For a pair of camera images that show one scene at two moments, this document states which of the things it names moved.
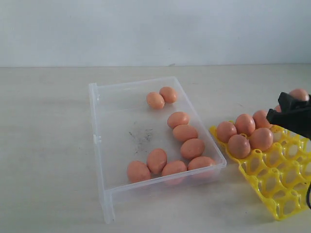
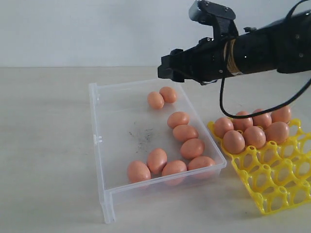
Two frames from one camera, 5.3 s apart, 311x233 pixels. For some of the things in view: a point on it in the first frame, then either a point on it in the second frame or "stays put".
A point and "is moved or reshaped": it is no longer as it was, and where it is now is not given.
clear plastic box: [148, 137] stays put
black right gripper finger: [298, 121] -> [164, 72]
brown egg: [239, 146] is moved or reshaped
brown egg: [300, 94] -> [278, 131]
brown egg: [260, 120] stays put
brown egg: [176, 119] stays put
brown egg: [155, 101] stays put
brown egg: [183, 132] stays put
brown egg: [169, 94] stays put
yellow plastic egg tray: [281, 174] is moved or reshaped
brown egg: [261, 139] is moved or reshaped
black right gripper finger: [289, 104] -> [174, 56]
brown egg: [225, 130] is moved or reshaped
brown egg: [245, 124] is moved or reshaped
